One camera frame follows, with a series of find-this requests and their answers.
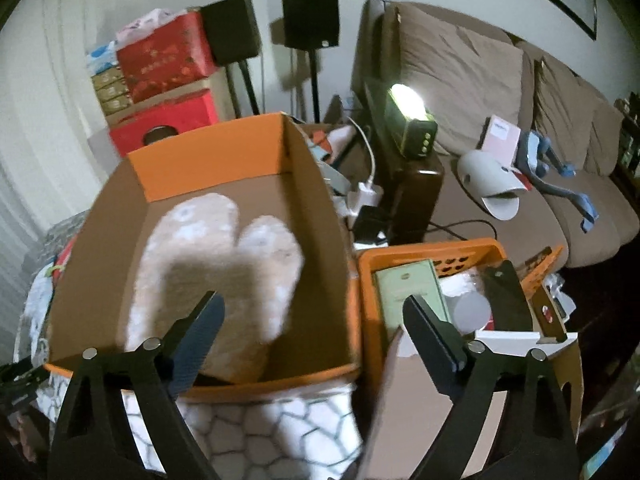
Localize right black speaker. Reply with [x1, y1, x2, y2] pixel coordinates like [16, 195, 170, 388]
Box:
[281, 0, 341, 122]

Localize dark brown side table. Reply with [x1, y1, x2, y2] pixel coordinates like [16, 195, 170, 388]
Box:
[363, 77, 445, 245]

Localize orange plastic basket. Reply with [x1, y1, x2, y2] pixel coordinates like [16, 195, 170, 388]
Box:
[358, 238, 577, 368]

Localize black pouch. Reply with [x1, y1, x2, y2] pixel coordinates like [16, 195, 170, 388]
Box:
[480, 260, 533, 332]

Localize green tissue box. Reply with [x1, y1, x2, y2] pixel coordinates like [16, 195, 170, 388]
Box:
[374, 259, 449, 341]

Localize pink booklet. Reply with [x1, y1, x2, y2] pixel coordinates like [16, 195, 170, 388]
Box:
[480, 115, 521, 167]

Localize patterned white blanket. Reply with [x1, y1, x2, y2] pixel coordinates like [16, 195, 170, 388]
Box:
[21, 212, 362, 479]

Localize red collection box lower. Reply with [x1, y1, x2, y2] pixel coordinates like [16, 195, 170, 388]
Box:
[110, 89, 218, 157]

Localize brown sofa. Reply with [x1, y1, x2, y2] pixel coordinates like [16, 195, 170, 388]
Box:
[352, 0, 639, 268]

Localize orange cardboard box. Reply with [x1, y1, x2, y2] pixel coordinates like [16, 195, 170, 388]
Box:
[47, 113, 361, 403]

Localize black charger adapter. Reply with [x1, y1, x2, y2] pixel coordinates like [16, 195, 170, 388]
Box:
[352, 205, 390, 246]

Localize white round lid jar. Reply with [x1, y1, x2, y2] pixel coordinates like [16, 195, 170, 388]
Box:
[448, 292, 491, 335]

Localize white charger adapter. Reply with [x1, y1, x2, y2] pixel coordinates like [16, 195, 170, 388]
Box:
[346, 182, 383, 218]

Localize left black speaker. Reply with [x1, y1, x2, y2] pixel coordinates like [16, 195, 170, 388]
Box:
[200, 0, 262, 115]

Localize beige fuzzy socks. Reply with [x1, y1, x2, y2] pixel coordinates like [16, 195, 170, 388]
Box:
[124, 193, 305, 385]

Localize white slipper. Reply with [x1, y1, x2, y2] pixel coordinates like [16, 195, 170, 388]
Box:
[457, 150, 527, 221]

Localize blue grey gripper tool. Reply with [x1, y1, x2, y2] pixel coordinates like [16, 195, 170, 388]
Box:
[516, 129, 600, 233]

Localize stacked small gold boxes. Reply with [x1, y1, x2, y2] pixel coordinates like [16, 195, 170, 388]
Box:
[91, 66, 132, 116]

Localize red gift box upper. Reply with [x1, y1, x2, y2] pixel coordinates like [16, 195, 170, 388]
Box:
[116, 11, 217, 103]

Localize brown cardboard box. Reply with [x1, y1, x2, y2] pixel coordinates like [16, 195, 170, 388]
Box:
[356, 328, 584, 479]

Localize black speaker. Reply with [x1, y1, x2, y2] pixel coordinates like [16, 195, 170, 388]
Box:
[281, 0, 341, 122]
[200, 0, 262, 115]

